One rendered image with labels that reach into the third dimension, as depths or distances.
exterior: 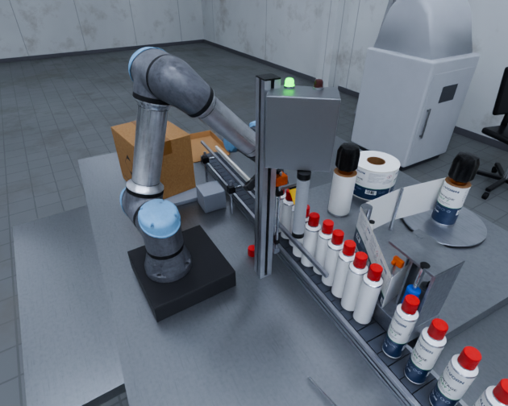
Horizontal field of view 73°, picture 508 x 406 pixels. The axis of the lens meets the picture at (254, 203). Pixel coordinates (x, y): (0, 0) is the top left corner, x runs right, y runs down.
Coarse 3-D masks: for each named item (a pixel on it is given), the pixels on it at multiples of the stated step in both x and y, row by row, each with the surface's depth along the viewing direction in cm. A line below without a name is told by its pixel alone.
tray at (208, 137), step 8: (192, 136) 211; (200, 136) 214; (208, 136) 215; (216, 136) 207; (192, 144) 206; (200, 144) 206; (208, 144) 206; (216, 144) 206; (192, 152) 197; (200, 152) 197; (208, 152) 197; (224, 152) 197; (200, 160) 188
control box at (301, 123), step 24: (288, 96) 78; (312, 96) 77; (336, 96) 78; (288, 120) 80; (312, 120) 80; (336, 120) 79; (264, 144) 85; (288, 144) 84; (312, 144) 83; (288, 168) 88; (312, 168) 87
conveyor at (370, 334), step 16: (224, 160) 179; (224, 176) 165; (240, 176) 165; (240, 192) 154; (288, 240) 127; (320, 288) 108; (336, 304) 103; (352, 320) 98; (368, 336) 94; (384, 336) 94; (400, 368) 86; (432, 384) 83
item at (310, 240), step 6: (312, 216) 105; (318, 216) 105; (306, 222) 109; (312, 222) 105; (318, 222) 106; (306, 228) 107; (312, 228) 106; (318, 228) 107; (306, 234) 108; (312, 234) 107; (306, 240) 109; (312, 240) 108; (306, 246) 110; (312, 246) 110; (312, 252) 111; (306, 258) 113; (306, 264) 114; (312, 264) 114
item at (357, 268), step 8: (360, 256) 90; (352, 264) 93; (360, 264) 91; (352, 272) 92; (360, 272) 91; (352, 280) 94; (360, 280) 93; (344, 288) 98; (352, 288) 95; (344, 296) 99; (352, 296) 97; (344, 304) 100; (352, 304) 98
